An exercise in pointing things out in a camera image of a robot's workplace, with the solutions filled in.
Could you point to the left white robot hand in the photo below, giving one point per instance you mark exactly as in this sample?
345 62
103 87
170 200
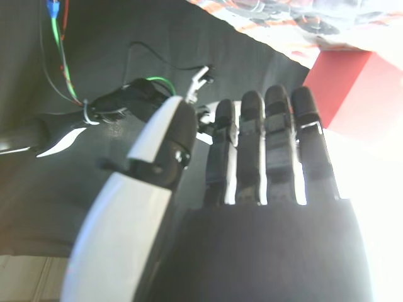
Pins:
267 251

